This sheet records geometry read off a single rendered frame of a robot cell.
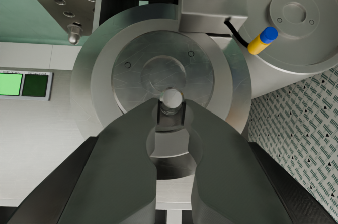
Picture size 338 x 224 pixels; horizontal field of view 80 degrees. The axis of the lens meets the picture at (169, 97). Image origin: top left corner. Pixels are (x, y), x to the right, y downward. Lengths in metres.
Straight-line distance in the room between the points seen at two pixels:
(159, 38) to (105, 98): 0.06
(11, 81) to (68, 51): 2.74
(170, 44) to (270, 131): 0.25
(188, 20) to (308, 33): 0.12
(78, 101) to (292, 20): 0.20
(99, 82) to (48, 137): 0.40
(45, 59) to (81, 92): 3.25
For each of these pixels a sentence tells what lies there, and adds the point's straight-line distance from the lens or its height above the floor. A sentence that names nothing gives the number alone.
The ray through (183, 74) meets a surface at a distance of 0.15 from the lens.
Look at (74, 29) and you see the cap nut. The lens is 0.58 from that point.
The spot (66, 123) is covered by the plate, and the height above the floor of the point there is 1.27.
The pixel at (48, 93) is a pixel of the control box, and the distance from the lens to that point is 0.56.
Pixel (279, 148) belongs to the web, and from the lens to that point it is 0.35.
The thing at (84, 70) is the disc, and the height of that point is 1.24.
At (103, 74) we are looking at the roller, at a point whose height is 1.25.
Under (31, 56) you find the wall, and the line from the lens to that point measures 3.53.
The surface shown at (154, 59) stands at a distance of 0.15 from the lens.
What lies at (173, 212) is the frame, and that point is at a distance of 0.53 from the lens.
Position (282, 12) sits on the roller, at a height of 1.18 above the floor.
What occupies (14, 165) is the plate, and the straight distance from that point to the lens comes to 0.59.
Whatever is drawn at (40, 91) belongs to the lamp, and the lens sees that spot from 0.57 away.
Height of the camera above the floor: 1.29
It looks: 11 degrees down
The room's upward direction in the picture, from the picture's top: 178 degrees counter-clockwise
